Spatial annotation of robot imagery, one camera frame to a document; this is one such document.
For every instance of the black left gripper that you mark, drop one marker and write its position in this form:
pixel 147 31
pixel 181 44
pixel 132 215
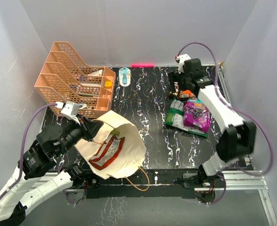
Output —
pixel 90 127

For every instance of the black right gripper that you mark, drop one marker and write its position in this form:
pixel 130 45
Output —
pixel 175 76

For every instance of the orange red snack pack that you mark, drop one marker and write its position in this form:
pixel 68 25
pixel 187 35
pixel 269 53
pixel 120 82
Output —
pixel 186 94

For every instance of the brown Kettle chips bag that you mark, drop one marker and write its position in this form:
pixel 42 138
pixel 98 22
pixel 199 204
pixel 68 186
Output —
pixel 174 90

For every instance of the light green snack pack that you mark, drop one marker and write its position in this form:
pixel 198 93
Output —
pixel 115 132

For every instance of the red Doritos chips bag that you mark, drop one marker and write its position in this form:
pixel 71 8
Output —
pixel 107 153

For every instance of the purple blackcurrant candy bag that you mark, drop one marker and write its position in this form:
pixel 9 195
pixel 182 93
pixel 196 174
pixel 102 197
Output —
pixel 196 114

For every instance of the green snack bag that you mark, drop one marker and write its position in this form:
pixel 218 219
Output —
pixel 175 118

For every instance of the beige paper bag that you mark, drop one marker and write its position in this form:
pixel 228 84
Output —
pixel 133 152

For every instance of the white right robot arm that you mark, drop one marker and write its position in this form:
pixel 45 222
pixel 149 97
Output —
pixel 237 135

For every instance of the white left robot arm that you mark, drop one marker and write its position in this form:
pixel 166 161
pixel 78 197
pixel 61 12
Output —
pixel 17 199

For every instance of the yellow sticky note pad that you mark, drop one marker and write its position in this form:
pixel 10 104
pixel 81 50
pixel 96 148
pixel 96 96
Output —
pixel 108 84

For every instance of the pink tape strip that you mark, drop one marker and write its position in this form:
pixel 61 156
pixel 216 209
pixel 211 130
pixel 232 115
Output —
pixel 142 65

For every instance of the peach plastic desk organizer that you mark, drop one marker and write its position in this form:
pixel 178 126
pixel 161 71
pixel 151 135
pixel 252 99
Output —
pixel 65 77

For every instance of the small white box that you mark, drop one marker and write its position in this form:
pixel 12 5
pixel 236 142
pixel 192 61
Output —
pixel 97 73

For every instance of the blue correction tape package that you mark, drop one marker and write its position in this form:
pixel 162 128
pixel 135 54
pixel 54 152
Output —
pixel 124 77

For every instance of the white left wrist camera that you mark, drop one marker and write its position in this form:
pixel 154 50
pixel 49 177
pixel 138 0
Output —
pixel 70 111

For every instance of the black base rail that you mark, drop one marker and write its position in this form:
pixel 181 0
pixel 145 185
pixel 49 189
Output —
pixel 182 183

